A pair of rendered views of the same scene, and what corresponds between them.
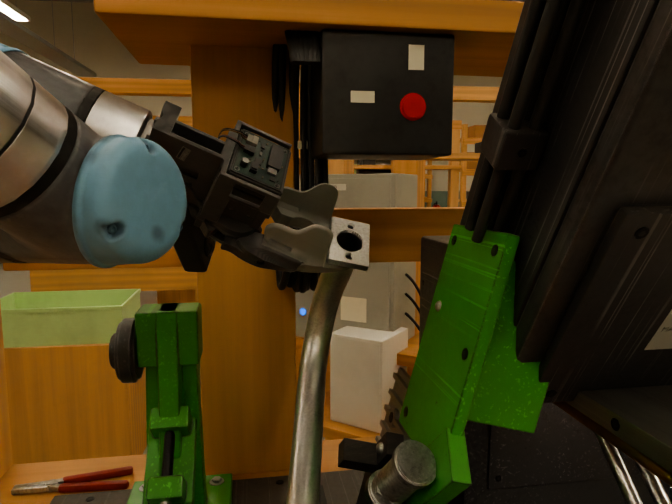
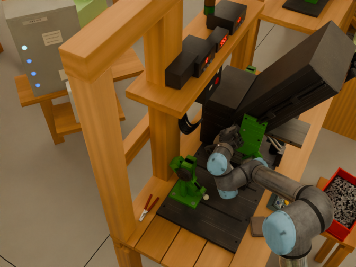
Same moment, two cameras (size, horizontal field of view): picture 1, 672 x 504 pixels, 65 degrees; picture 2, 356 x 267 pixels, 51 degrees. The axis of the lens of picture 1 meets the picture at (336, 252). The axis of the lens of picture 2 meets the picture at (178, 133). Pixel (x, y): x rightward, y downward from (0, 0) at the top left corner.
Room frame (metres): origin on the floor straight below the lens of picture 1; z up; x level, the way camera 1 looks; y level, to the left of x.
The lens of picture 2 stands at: (0.02, 1.05, 2.53)
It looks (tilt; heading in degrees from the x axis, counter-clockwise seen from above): 49 degrees down; 308
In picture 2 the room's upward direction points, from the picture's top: 1 degrees clockwise
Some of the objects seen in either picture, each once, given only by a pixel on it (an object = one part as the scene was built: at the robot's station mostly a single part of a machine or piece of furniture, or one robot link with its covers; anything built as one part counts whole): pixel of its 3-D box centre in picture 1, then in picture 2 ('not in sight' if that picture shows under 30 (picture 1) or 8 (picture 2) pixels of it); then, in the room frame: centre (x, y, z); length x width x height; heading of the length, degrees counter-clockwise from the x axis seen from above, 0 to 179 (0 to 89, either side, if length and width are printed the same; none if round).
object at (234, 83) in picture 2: (543, 363); (227, 109); (0.70, -0.28, 1.07); 0.30 x 0.18 x 0.34; 99
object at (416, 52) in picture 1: (378, 101); (202, 77); (0.74, -0.06, 1.42); 0.17 x 0.12 x 0.15; 99
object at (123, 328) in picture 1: (126, 350); (183, 175); (0.60, 0.25, 1.12); 0.07 x 0.03 x 0.08; 9
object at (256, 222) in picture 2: not in sight; (259, 225); (0.23, 0.14, 0.91); 0.10 x 0.08 x 0.03; 128
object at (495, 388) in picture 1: (484, 339); (252, 132); (0.48, -0.14, 1.17); 0.13 x 0.12 x 0.20; 99
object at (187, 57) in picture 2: not in sight; (181, 69); (0.72, 0.12, 1.59); 0.15 x 0.07 x 0.07; 99
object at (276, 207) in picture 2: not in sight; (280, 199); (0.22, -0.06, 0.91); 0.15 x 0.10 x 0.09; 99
